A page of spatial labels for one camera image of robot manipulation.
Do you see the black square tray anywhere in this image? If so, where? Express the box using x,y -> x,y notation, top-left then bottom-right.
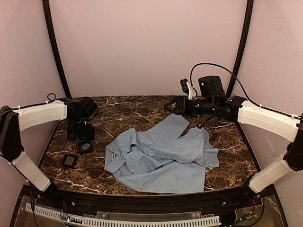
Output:
77,140 -> 94,155
61,153 -> 78,169

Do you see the near black square tray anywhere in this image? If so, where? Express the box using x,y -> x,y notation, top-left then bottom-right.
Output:
61,153 -> 78,169

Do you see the left black frame post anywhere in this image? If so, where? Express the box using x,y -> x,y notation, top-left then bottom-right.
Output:
42,0 -> 72,99

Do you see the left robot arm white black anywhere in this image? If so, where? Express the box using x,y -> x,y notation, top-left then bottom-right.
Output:
0,97 -> 98,192

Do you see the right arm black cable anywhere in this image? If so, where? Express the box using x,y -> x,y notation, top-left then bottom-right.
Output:
190,62 -> 303,121

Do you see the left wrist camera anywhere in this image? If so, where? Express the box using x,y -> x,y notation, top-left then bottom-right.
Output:
79,97 -> 98,121

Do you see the black front table rail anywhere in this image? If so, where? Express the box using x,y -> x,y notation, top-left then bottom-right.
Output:
57,187 -> 261,214

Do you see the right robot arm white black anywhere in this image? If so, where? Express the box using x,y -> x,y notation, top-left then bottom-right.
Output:
164,76 -> 303,193

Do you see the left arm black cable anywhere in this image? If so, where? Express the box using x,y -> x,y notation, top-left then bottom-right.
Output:
14,93 -> 69,111

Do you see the white slotted cable duct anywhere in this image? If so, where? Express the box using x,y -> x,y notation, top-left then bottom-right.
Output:
35,206 -> 222,227

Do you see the far black square tray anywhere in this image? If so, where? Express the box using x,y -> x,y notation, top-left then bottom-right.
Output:
77,140 -> 94,155

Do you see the right black frame post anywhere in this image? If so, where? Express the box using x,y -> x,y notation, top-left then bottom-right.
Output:
223,0 -> 255,97

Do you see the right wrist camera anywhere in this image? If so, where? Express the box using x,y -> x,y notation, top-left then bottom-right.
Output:
180,79 -> 197,100

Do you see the black frame post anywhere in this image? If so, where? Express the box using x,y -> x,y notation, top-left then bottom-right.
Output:
223,0 -> 255,97
42,0 -> 72,99

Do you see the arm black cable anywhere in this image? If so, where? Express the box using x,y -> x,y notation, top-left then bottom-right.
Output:
190,62 -> 303,121
14,93 -> 69,111

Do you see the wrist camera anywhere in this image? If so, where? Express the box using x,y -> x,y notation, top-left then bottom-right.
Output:
180,79 -> 197,100
79,97 -> 98,121

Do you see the light blue shirt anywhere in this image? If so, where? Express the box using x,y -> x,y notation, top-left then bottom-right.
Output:
104,114 -> 219,194

